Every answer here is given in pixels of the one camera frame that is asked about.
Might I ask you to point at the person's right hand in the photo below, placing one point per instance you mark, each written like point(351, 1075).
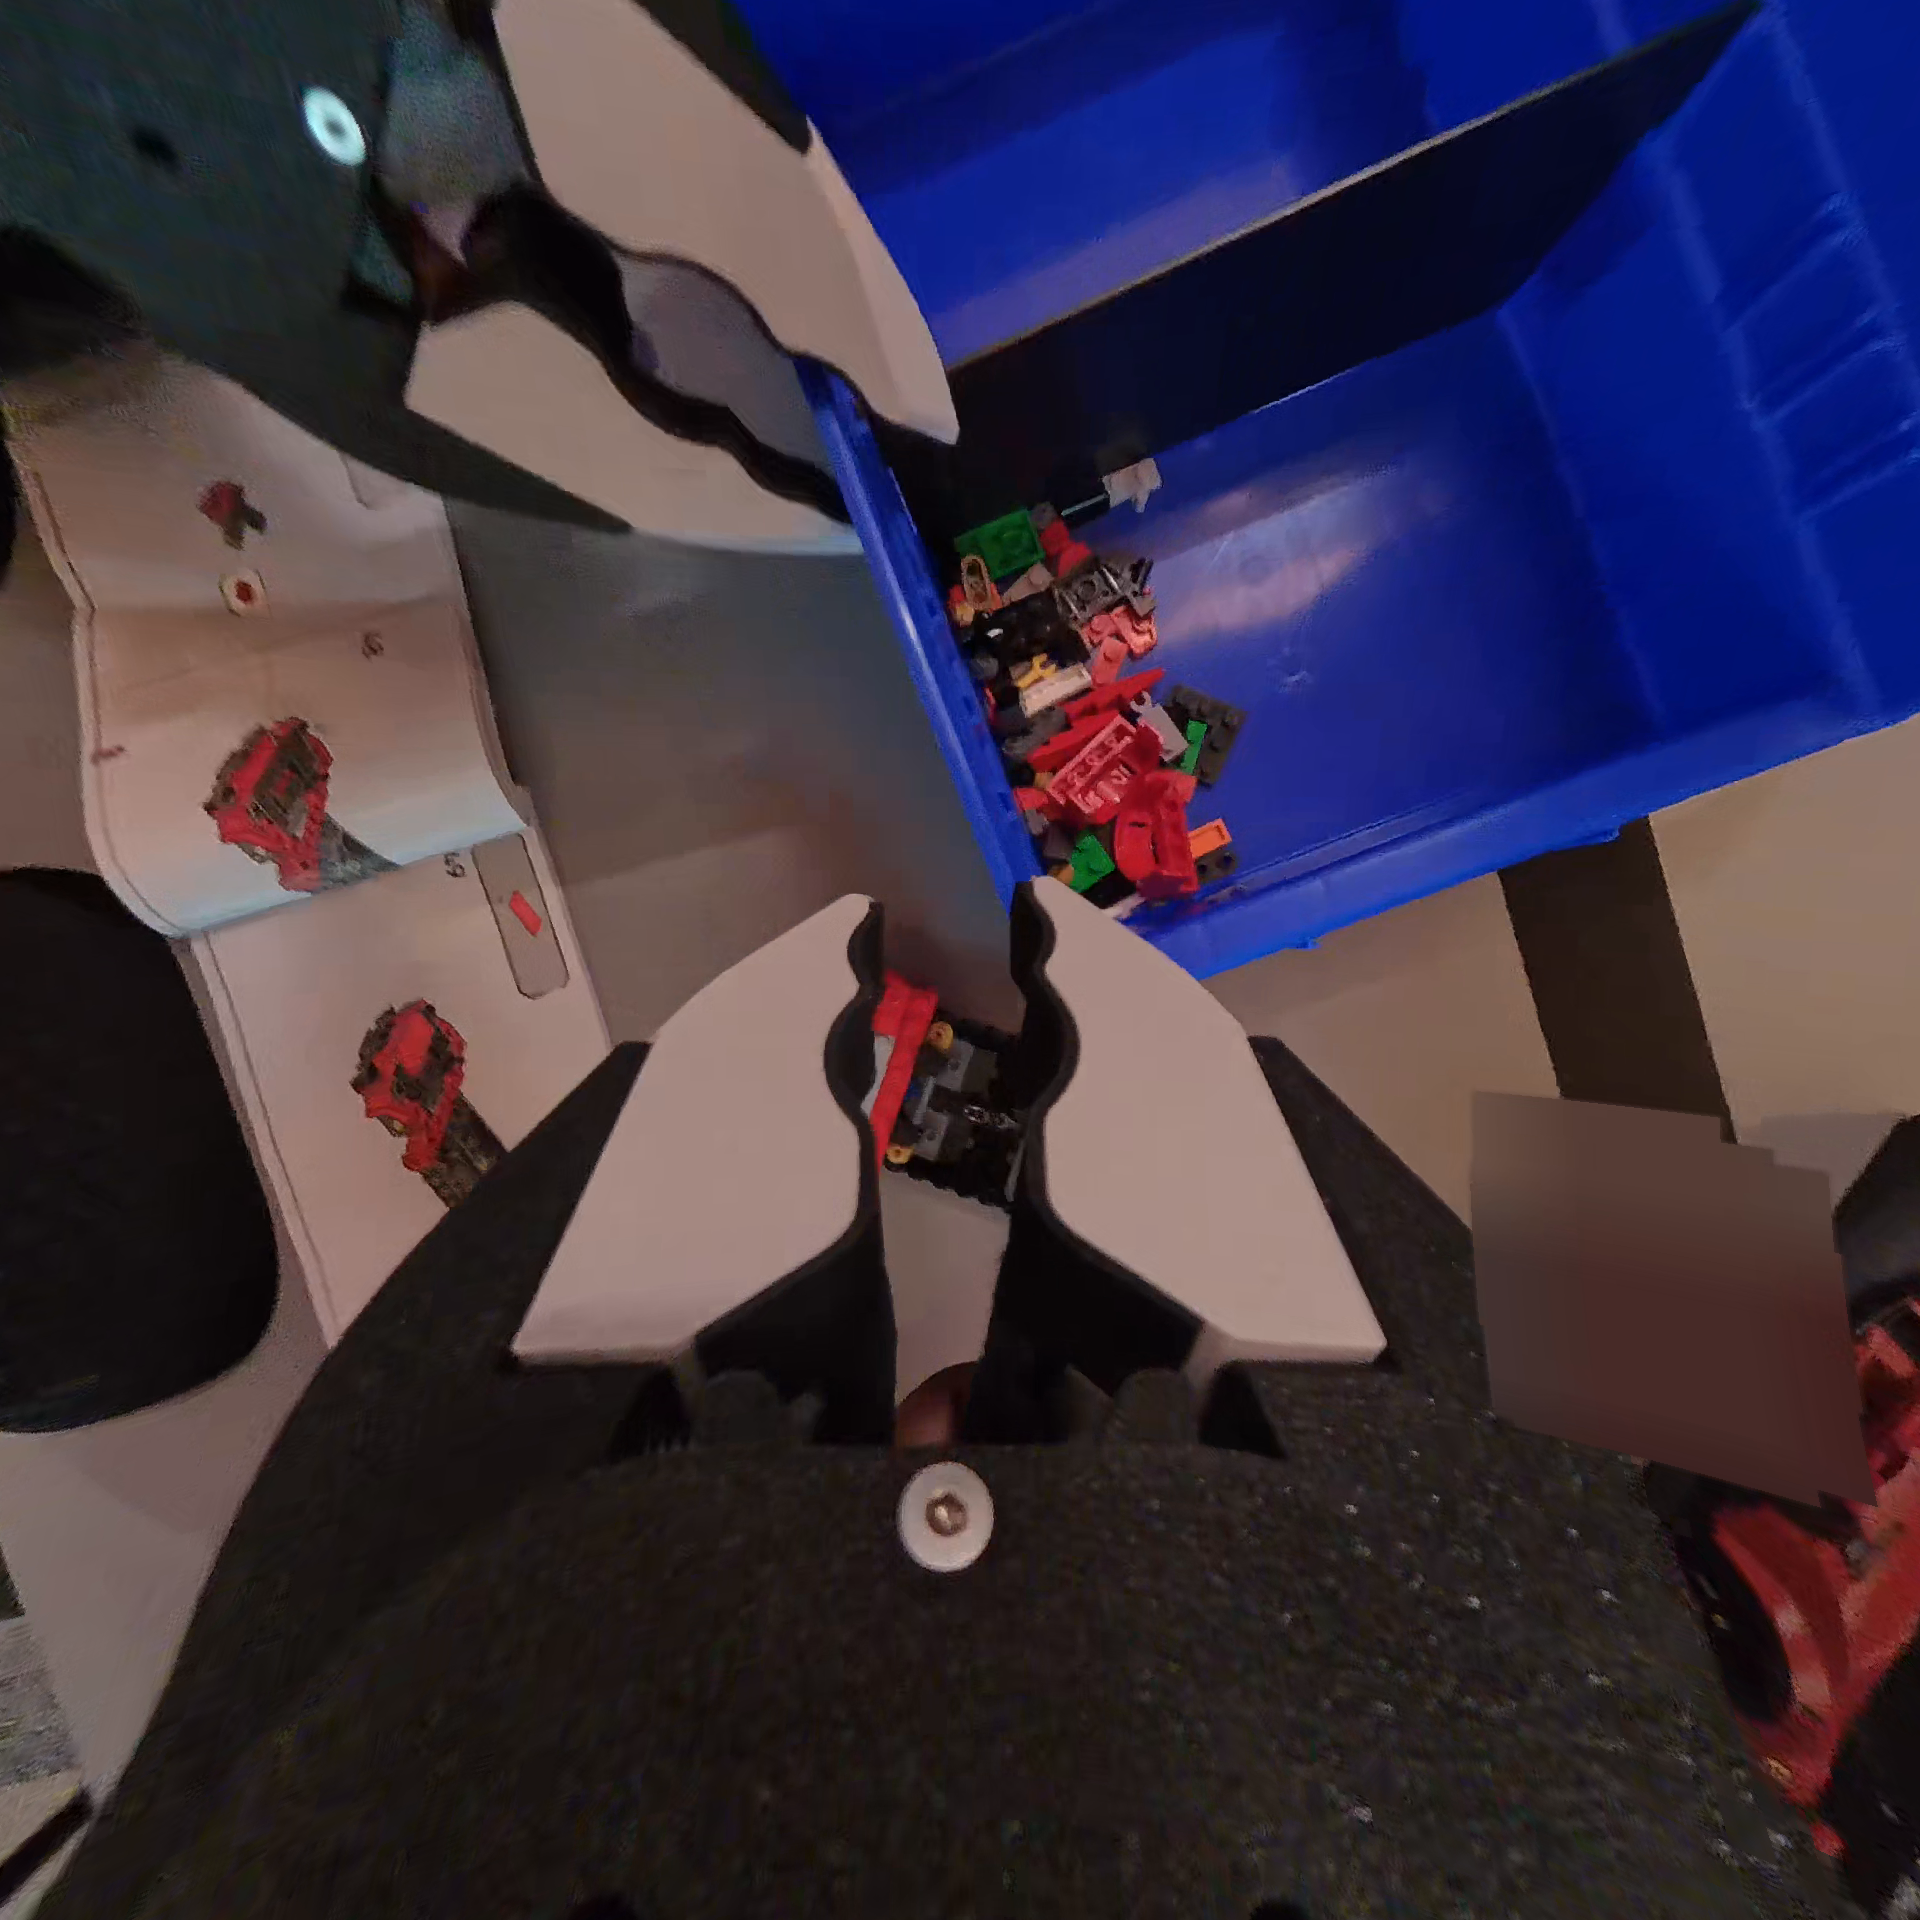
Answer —
point(940, 1410)

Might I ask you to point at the black dimpled cushion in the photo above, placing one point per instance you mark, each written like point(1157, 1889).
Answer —
point(107, 1141)

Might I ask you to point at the lego instruction booklet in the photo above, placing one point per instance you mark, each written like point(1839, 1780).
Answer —
point(347, 661)

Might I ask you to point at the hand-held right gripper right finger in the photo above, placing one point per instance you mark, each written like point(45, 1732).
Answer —
point(1200, 1184)

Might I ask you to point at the blue plastic storage bin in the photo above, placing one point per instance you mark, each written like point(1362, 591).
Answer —
point(1500, 569)

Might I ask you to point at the pile of loose lego pieces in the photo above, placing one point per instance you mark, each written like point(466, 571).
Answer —
point(1109, 763)

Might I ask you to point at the red and black lego car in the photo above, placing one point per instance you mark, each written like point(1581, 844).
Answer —
point(932, 1080)

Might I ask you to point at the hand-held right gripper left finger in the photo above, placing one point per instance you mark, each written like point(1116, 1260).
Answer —
point(704, 1184)

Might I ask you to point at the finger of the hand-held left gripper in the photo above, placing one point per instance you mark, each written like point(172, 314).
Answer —
point(676, 135)
point(525, 404)

